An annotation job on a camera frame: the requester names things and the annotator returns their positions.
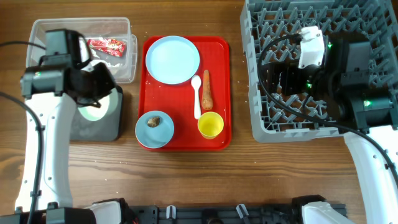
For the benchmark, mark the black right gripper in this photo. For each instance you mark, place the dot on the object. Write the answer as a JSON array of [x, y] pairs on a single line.
[[287, 70]]

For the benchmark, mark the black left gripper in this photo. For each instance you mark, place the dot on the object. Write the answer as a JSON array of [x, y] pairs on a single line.
[[108, 71]]

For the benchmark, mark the green bowl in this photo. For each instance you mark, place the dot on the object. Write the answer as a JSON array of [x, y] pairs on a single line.
[[99, 109]]

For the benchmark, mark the brown food scrap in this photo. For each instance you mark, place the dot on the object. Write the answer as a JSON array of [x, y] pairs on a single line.
[[153, 121]]

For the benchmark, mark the small light blue bowl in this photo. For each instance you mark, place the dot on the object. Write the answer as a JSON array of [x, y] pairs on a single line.
[[154, 137]]

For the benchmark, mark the yellow plastic cup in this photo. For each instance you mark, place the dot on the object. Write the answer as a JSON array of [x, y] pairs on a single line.
[[210, 125]]

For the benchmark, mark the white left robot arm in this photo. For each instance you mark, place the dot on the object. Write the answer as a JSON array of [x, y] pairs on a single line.
[[52, 91]]

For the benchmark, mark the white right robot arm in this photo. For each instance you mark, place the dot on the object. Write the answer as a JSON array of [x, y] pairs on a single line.
[[368, 116]]

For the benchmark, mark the crumpled white paper waste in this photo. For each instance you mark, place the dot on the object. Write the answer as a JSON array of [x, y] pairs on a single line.
[[108, 64]]

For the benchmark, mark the black waste tray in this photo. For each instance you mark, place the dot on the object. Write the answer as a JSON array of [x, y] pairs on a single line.
[[105, 129]]

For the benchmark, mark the grey dishwasher rack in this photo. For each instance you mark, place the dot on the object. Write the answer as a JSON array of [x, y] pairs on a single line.
[[263, 21]]

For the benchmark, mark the red snack wrapper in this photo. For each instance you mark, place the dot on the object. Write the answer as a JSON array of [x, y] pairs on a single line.
[[112, 47]]

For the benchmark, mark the clear plastic bin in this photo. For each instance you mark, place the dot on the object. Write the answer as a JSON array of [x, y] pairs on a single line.
[[97, 28]]

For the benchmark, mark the orange carrot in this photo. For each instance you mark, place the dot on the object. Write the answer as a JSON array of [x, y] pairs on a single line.
[[207, 101]]

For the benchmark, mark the white plastic spoon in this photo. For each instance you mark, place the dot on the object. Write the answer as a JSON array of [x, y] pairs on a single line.
[[196, 84]]

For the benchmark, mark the large light blue plate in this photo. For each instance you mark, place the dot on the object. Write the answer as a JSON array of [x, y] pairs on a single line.
[[172, 60]]

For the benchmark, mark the red plastic tray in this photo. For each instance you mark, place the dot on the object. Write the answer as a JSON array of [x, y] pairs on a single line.
[[178, 100]]

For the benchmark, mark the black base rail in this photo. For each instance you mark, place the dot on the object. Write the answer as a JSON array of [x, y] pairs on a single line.
[[266, 214]]

